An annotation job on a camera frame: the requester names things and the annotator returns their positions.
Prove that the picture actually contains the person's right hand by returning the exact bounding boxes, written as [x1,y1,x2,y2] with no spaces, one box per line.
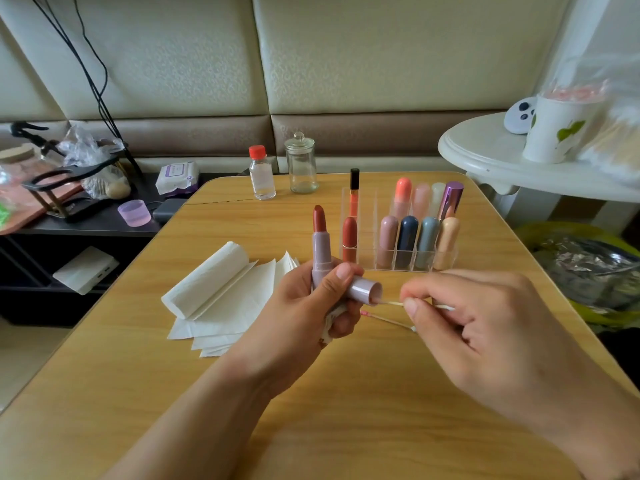
[400,269,640,466]

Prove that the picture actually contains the person's left hand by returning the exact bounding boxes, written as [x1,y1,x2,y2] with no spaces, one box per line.
[225,261,366,401]

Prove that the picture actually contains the white tissue sheet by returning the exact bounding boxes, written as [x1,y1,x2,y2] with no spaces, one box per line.
[320,299,351,346]

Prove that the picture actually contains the stack of white tissues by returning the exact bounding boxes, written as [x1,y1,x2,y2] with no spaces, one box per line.
[162,241,300,358]

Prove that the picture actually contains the mauve lipstick cap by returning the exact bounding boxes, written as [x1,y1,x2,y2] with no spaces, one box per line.
[344,277,384,307]

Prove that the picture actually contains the red lipstick mauve tube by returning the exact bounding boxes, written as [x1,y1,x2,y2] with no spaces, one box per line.
[312,205,335,293]

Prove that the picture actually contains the thin wooden cotton swab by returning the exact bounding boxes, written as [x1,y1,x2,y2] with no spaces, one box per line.
[360,309,419,334]
[383,297,457,314]

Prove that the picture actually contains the red lipstick pink tube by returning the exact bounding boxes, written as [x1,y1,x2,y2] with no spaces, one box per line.
[341,215,359,264]

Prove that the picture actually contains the clear acrylic lipstick organizer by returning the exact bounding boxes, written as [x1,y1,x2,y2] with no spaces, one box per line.
[349,167,465,271]

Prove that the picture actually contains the person's left forearm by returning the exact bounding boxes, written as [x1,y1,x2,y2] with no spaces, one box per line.
[105,359,276,480]

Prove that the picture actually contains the yellow-green bin with bag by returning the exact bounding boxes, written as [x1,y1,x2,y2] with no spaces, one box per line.
[515,221,640,331]

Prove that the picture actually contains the clear bottle red cap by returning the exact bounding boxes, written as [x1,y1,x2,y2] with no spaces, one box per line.
[248,145,277,201]

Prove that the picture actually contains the glass jar with lid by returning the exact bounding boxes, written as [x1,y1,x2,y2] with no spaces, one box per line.
[285,131,319,195]

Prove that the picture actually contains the wet wipes pack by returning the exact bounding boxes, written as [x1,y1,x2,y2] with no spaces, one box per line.
[155,161,200,197]

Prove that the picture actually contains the white round side table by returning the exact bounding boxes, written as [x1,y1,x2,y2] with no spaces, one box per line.
[438,113,640,204]

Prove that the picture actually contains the small purple plastic cup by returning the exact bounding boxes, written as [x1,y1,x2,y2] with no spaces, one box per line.
[117,199,153,228]

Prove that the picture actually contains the white power bank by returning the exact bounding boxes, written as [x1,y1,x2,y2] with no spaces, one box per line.
[52,245,120,296]

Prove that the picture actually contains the white mug green leaf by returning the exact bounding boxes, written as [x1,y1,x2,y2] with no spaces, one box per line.
[522,87,606,165]

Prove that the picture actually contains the black low shelf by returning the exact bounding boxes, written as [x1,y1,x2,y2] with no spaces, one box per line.
[0,169,251,328]

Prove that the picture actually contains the white panda figure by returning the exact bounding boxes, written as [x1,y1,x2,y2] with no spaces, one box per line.
[504,95,538,135]

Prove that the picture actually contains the crumpled clear plastic bag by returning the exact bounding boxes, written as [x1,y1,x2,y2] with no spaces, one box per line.
[58,121,134,201]

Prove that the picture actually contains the pink tray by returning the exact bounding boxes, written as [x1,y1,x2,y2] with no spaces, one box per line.
[0,155,86,236]

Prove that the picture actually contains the beige padded backrest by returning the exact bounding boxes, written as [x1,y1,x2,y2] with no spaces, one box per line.
[0,0,576,176]

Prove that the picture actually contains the jar with wooden lid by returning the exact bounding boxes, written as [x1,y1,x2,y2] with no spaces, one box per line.
[0,143,41,184]

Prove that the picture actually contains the black clip tool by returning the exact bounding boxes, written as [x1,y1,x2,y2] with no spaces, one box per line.
[8,121,63,156]

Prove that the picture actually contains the black cables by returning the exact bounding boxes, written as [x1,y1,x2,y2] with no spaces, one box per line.
[28,0,136,171]

